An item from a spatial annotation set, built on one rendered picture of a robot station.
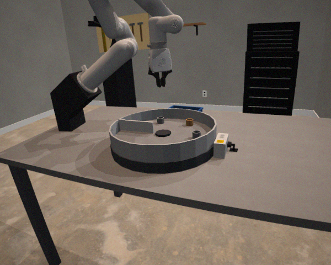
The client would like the bronze bushing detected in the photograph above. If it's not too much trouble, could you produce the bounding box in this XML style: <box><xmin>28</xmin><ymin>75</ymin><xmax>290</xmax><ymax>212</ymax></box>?
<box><xmin>186</xmin><ymin>119</ymin><xmax>193</xmax><ymax>126</ymax></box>

